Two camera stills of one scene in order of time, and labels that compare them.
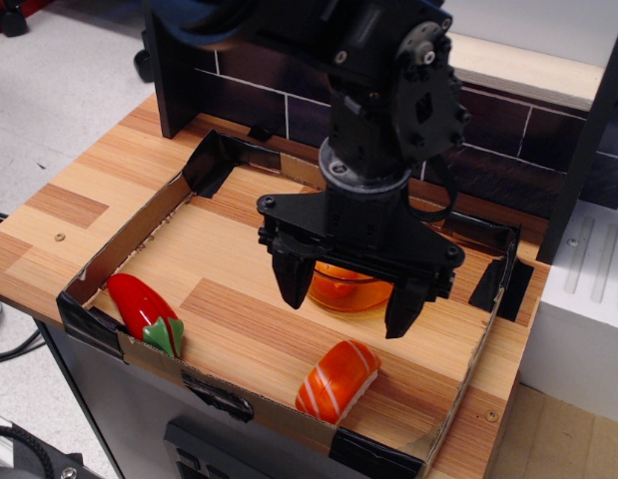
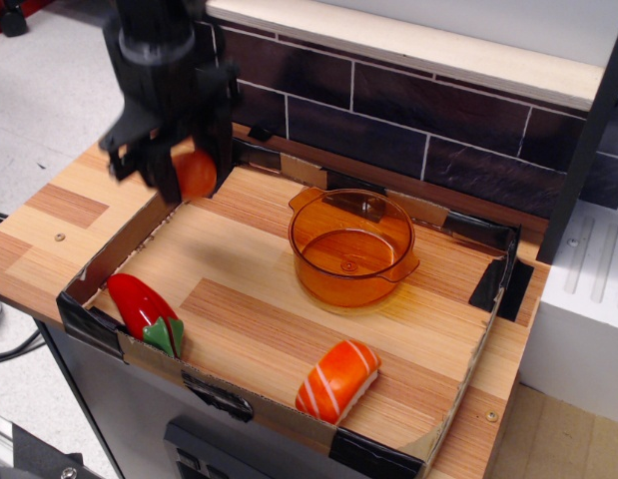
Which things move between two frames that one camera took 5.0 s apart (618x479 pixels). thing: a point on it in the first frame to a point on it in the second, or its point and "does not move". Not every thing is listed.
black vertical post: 593,143 does not move
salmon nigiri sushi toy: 335,385 does not move
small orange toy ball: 335,282 to 197,175
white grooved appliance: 578,346 does not move
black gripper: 359,223 to 169,95
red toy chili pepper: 145,314 does not move
